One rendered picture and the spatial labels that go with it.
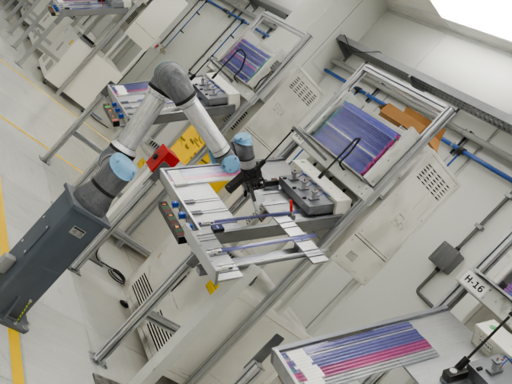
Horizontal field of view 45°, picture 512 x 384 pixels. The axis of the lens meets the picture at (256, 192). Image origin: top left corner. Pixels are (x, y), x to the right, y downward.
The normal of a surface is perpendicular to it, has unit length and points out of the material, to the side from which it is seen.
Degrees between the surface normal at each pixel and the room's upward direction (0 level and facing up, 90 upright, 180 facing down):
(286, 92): 90
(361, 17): 90
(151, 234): 90
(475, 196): 90
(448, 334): 44
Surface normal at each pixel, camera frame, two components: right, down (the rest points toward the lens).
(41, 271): 0.42, 0.47
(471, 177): -0.63, -0.52
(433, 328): 0.05, -0.89
